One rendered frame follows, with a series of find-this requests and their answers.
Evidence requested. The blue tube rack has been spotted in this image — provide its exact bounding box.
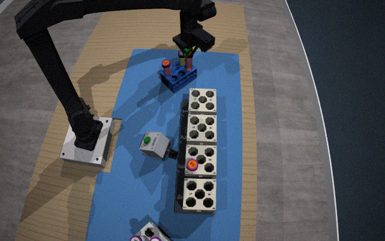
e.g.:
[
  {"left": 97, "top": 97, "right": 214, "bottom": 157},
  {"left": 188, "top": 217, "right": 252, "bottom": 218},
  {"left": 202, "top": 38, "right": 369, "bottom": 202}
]
[{"left": 160, "top": 61, "right": 197, "bottom": 93}]

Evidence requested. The grey button housing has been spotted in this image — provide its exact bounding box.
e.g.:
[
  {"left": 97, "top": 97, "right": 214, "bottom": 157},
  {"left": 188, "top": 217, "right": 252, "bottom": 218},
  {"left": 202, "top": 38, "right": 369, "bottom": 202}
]
[{"left": 139, "top": 132, "right": 178, "bottom": 161}]

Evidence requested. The white bucket adapter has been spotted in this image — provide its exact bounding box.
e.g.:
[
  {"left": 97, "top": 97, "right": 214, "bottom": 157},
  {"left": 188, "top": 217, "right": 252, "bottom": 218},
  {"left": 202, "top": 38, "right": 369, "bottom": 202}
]
[
  {"left": 188, "top": 88, "right": 216, "bottom": 115},
  {"left": 187, "top": 115, "right": 216, "bottom": 146},
  {"left": 185, "top": 144, "right": 216, "bottom": 179},
  {"left": 183, "top": 178, "right": 216, "bottom": 212}
]

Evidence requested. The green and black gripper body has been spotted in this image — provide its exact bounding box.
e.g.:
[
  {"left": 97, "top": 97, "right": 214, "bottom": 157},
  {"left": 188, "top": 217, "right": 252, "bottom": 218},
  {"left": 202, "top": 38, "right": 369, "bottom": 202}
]
[{"left": 173, "top": 26, "right": 197, "bottom": 49}]

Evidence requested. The blue flat mat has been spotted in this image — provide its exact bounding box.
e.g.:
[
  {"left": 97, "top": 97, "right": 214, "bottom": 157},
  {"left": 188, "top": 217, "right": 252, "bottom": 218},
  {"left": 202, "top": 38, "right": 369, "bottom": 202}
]
[{"left": 85, "top": 49, "right": 242, "bottom": 241}]

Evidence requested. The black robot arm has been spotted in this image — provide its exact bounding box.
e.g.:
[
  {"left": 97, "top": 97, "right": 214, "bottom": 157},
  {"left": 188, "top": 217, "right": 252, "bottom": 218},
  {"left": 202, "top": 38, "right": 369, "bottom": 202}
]
[{"left": 14, "top": 0, "right": 216, "bottom": 151}]

